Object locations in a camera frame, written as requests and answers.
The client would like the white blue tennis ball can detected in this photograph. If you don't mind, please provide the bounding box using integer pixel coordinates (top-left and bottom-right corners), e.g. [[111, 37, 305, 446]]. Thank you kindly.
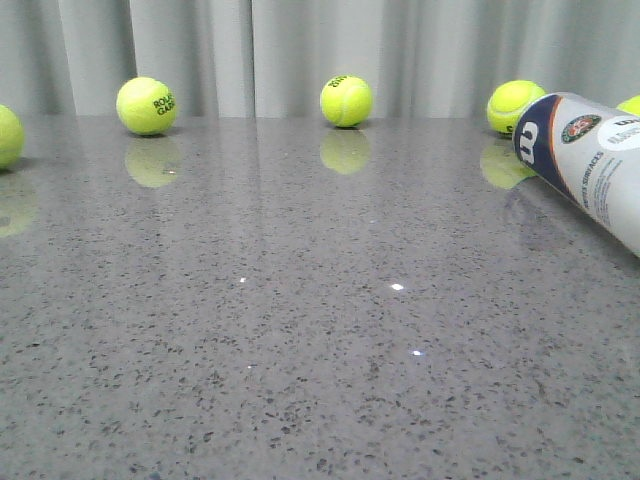
[[512, 92, 639, 254]]

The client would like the centre tennis ball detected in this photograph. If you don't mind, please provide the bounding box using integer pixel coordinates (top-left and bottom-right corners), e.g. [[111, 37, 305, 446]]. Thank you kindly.
[[320, 75, 373, 128]]

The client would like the tennis ball with Roland Garros print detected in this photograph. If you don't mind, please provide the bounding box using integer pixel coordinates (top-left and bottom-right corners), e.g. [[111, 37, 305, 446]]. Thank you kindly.
[[116, 76, 177, 136]]

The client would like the right tennis ball with Wilson print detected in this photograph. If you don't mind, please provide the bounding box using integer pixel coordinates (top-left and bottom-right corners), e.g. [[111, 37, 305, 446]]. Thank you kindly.
[[486, 80, 546, 135]]

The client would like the far left tennis ball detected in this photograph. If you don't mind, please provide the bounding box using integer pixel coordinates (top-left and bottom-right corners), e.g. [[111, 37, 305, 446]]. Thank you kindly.
[[0, 105, 24, 169]]

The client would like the far right tennis ball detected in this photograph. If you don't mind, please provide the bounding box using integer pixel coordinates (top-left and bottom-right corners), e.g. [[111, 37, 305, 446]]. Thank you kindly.
[[616, 95, 640, 116]]

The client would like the grey curtain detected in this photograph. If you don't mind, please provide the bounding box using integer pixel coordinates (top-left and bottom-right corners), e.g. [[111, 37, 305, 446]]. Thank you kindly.
[[1, 1, 639, 118]]

